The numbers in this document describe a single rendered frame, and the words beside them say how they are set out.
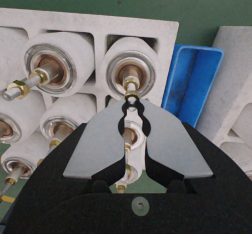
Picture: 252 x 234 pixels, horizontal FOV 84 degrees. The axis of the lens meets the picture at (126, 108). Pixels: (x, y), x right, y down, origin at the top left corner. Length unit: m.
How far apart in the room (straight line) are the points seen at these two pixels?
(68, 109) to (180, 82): 0.37
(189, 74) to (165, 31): 0.26
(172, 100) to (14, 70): 0.45
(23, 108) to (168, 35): 0.30
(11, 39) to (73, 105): 0.15
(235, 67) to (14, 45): 0.44
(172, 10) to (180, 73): 0.18
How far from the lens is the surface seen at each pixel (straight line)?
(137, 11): 0.46
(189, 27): 0.49
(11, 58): 0.29
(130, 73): 0.19
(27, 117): 0.33
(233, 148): 0.47
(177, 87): 0.52
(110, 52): 0.21
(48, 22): 0.31
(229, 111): 0.40
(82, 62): 0.23
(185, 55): 0.49
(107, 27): 0.28
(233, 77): 0.41
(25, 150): 0.40
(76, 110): 0.28
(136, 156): 0.35
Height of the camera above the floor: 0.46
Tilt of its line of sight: 60 degrees down
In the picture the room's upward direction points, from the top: 179 degrees counter-clockwise
